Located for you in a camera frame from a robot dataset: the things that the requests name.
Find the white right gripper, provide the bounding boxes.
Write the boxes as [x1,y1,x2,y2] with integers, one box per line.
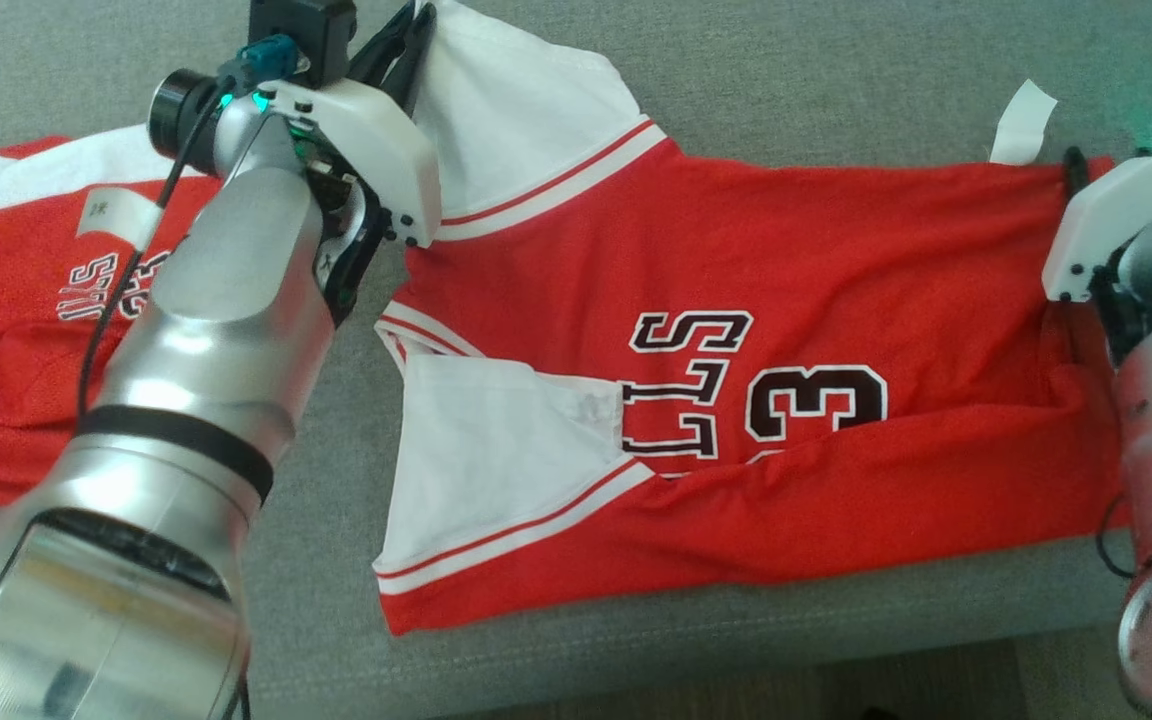
[1041,147,1152,302]

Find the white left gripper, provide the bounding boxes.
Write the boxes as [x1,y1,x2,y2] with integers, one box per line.
[271,2,442,326]

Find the red basketball jersey white sleeves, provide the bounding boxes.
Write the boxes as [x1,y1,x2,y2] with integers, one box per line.
[373,0,1134,637]

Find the red basketball shorts number 23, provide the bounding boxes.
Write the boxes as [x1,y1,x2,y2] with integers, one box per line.
[0,125,227,511]

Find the grey fabric sofa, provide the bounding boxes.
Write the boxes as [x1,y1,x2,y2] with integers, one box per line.
[0,0,1152,720]

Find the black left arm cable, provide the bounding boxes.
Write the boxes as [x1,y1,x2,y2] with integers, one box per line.
[76,35,299,421]

